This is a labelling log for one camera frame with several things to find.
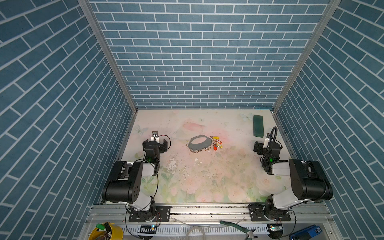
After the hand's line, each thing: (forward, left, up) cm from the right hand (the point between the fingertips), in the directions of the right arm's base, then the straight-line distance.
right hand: (264, 140), depth 94 cm
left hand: (-6, +69, +3) cm, 69 cm away
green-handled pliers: (-49, +14, -8) cm, 51 cm away
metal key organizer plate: (0, +42, -7) cm, 43 cm away
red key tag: (+1, +29, -6) cm, 30 cm away
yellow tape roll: (-53, +77, -6) cm, 94 cm away
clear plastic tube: (-49, +37, -7) cm, 62 cm away
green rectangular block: (+17, 0, -6) cm, 18 cm away
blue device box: (-46, -11, -5) cm, 48 cm away
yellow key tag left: (-2, +27, -6) cm, 28 cm away
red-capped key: (-4, +31, -7) cm, 32 cm away
